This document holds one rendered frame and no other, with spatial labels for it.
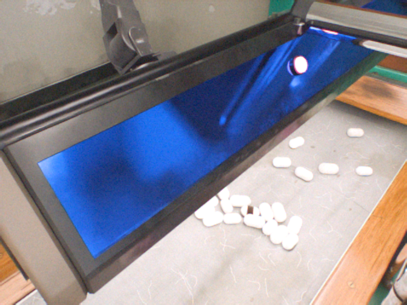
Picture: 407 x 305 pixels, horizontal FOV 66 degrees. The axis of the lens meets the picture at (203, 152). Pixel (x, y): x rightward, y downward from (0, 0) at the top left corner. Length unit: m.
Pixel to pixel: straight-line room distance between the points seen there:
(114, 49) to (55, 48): 1.97
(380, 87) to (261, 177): 0.35
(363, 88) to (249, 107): 0.65
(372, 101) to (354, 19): 0.59
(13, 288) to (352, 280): 0.47
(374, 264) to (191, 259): 0.27
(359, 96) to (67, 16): 2.16
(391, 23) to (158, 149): 0.16
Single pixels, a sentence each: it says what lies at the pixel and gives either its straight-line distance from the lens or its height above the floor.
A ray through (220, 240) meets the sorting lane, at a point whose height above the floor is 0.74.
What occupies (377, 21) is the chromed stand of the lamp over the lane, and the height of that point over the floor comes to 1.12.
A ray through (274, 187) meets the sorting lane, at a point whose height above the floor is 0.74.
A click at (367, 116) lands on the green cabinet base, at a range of 0.92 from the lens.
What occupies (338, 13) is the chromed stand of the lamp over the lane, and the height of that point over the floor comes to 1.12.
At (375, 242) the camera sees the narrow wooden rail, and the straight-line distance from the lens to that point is 0.57.
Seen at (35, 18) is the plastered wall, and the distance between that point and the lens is 2.50.
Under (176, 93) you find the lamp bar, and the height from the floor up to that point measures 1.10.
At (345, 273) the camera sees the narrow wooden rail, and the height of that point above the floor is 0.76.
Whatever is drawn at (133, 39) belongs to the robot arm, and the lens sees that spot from 0.61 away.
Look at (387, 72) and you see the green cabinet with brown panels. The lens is 0.85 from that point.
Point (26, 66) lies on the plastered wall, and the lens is 2.52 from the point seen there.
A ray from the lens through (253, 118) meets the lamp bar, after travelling 0.20.
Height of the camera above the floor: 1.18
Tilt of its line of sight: 39 degrees down
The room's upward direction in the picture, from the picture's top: straight up
